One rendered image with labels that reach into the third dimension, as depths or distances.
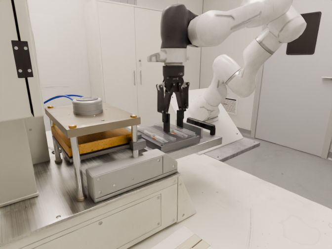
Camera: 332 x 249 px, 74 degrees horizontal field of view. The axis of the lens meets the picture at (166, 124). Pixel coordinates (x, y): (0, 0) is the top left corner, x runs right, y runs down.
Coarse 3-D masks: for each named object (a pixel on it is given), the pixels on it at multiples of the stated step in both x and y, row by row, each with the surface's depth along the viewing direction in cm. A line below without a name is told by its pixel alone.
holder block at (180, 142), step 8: (160, 128) 85; (144, 136) 77; (176, 136) 77; (192, 136) 77; (152, 144) 72; (160, 144) 70; (168, 144) 70; (176, 144) 72; (184, 144) 74; (192, 144) 76
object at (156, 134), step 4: (140, 128) 82; (144, 128) 82; (148, 128) 82; (152, 128) 82; (144, 132) 78; (148, 132) 78; (152, 132) 78; (156, 132) 78; (160, 132) 78; (152, 136) 74; (156, 136) 74; (160, 136) 74; (164, 136) 74; (168, 136) 74; (160, 140) 70; (164, 140) 70
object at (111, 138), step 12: (60, 132) 61; (108, 132) 61; (120, 132) 61; (60, 144) 58; (84, 144) 53; (96, 144) 55; (108, 144) 57; (120, 144) 59; (72, 156) 52; (84, 156) 54
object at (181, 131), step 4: (160, 124) 86; (172, 124) 86; (172, 128) 82; (176, 128) 82; (180, 128) 82; (176, 132) 77; (180, 132) 77; (184, 132) 77; (188, 132) 77; (192, 132) 77
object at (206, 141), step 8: (176, 120) 92; (192, 128) 85; (200, 128) 81; (200, 136) 82; (208, 136) 84; (216, 136) 84; (200, 144) 77; (208, 144) 80; (216, 144) 82; (168, 152) 70; (176, 152) 71; (184, 152) 73; (192, 152) 75
